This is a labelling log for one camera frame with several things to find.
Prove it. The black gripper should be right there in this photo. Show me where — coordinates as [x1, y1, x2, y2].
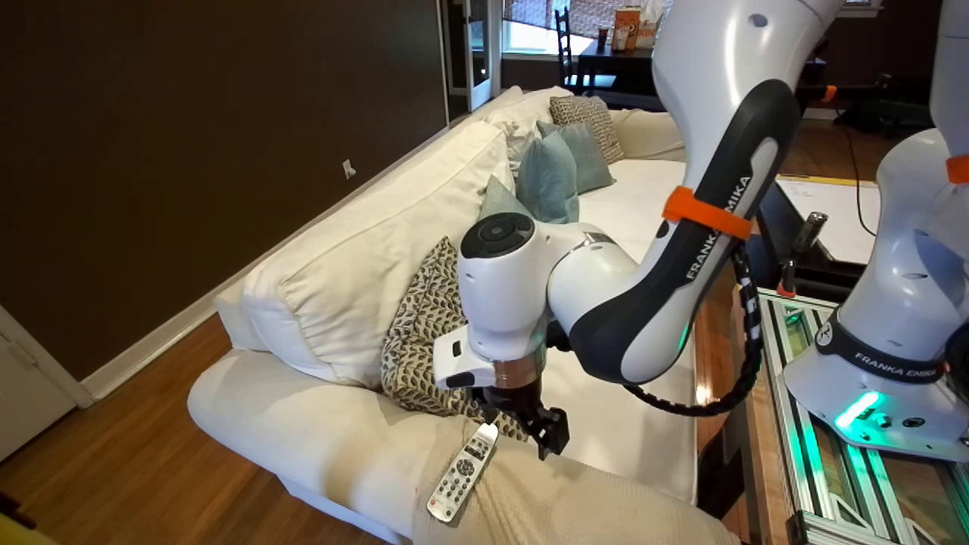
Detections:
[477, 358, 570, 458]

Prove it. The silver remote control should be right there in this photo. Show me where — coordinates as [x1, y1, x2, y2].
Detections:
[427, 425, 499, 523]

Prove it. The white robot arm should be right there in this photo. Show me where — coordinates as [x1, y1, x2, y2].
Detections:
[456, 0, 969, 460]

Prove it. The white couch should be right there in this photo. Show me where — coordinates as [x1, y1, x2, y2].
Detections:
[189, 89, 739, 545]

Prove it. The black white patterned pillow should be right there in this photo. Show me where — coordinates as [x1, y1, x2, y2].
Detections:
[378, 237, 483, 420]

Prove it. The teal velvet pillow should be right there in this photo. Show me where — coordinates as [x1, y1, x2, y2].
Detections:
[518, 134, 578, 223]

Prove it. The far patterned pillow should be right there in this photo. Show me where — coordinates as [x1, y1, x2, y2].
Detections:
[550, 97, 625, 160]

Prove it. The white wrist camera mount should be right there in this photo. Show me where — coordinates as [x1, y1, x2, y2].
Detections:
[432, 327, 495, 390]

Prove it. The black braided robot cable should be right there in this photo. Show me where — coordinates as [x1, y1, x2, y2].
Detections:
[621, 251, 765, 417]

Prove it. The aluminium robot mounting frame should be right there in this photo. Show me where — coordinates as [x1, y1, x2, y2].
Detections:
[756, 291, 969, 545]

